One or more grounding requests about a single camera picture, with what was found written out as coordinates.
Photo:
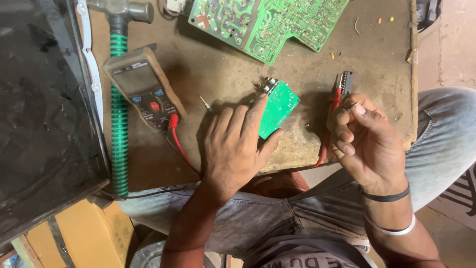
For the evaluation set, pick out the person's right hand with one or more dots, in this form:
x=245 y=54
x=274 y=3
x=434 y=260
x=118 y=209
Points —
x=375 y=149

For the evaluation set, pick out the person's left hand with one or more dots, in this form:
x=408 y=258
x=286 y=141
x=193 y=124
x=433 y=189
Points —
x=230 y=149

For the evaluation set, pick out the small metal pin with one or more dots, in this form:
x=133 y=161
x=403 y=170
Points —
x=354 y=105

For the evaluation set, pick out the red multimeter probe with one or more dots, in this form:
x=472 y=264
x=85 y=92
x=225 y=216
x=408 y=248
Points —
x=336 y=100

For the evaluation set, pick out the small green circuit board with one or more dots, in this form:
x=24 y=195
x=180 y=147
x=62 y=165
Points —
x=280 y=106

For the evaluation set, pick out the black wristband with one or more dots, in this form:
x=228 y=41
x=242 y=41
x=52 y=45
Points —
x=385 y=196

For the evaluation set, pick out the black multimeter probe tip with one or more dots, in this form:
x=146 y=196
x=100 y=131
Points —
x=205 y=103

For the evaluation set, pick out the reddish brown wooden stool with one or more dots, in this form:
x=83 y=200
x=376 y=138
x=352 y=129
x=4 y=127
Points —
x=275 y=184

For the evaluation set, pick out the red multimeter lead plug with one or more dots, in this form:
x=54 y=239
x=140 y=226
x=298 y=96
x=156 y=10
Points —
x=174 y=128

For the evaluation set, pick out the grey jeans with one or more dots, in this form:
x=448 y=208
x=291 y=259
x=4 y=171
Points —
x=438 y=137

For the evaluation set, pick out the black integrated circuit chip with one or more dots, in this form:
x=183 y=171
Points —
x=348 y=82

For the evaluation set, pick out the white wristband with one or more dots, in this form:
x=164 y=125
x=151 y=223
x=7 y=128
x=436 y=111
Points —
x=394 y=230

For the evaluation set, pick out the black and white mat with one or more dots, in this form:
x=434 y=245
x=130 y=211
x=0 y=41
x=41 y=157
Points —
x=461 y=193

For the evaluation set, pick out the brown digital multimeter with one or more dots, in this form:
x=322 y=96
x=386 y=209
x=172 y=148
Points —
x=143 y=87

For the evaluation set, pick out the grey printed shirt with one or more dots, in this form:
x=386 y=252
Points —
x=308 y=257

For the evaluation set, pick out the large green circuit board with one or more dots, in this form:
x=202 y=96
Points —
x=275 y=26

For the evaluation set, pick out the black device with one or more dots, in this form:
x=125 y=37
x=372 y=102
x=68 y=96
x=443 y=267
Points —
x=427 y=13

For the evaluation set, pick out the white plastic strip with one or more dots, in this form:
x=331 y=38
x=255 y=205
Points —
x=91 y=63

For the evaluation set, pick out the yellow cardboard box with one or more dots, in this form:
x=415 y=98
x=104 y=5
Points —
x=85 y=234

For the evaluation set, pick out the dark old television set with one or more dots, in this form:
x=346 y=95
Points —
x=44 y=111

